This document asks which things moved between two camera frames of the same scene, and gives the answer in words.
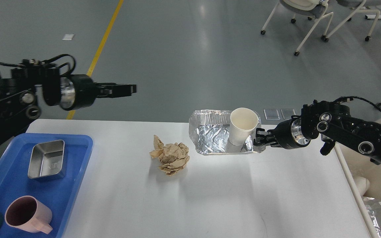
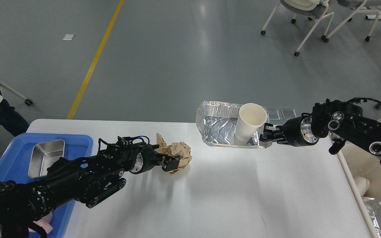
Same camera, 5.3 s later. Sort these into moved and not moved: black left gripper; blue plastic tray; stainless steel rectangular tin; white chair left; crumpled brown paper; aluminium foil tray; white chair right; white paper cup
Moved: white paper cup; black left gripper; aluminium foil tray
Not moved: crumpled brown paper; white chair right; stainless steel rectangular tin; white chair left; blue plastic tray
